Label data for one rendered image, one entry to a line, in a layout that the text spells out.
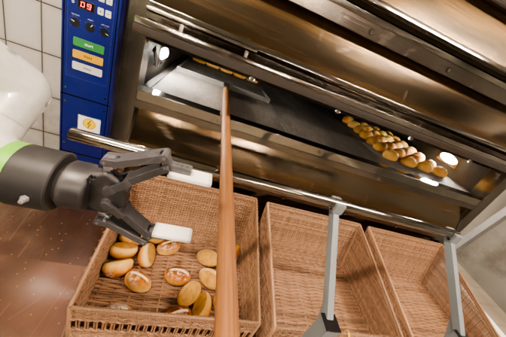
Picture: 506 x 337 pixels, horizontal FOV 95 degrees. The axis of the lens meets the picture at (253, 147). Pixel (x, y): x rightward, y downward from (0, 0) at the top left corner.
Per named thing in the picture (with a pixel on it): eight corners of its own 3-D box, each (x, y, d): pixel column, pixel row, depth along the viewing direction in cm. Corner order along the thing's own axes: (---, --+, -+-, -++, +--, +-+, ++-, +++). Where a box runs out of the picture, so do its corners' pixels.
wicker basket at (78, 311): (125, 214, 108) (134, 167, 96) (239, 235, 122) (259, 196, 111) (59, 341, 65) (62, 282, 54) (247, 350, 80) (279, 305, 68)
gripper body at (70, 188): (80, 148, 38) (140, 162, 40) (77, 188, 41) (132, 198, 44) (50, 174, 31) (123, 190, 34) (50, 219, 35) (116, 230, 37)
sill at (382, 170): (141, 94, 91) (142, 85, 89) (466, 198, 134) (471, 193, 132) (135, 98, 86) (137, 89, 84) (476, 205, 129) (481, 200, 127)
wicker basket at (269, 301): (245, 238, 122) (265, 198, 111) (335, 255, 136) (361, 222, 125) (254, 353, 80) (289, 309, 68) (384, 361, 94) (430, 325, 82)
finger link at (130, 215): (105, 201, 36) (98, 204, 37) (152, 241, 42) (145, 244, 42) (115, 185, 40) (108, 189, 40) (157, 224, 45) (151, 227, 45)
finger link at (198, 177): (170, 167, 39) (171, 163, 38) (211, 177, 40) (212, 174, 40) (166, 177, 36) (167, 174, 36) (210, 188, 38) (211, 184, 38)
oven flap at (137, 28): (131, 31, 62) (150, 37, 81) (547, 188, 105) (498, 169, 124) (132, 21, 62) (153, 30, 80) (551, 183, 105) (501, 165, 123)
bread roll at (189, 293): (206, 291, 87) (198, 294, 90) (197, 274, 88) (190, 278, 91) (185, 311, 78) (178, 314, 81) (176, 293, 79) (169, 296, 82)
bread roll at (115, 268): (135, 257, 84) (134, 274, 83) (132, 256, 89) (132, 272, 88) (102, 263, 79) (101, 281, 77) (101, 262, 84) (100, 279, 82)
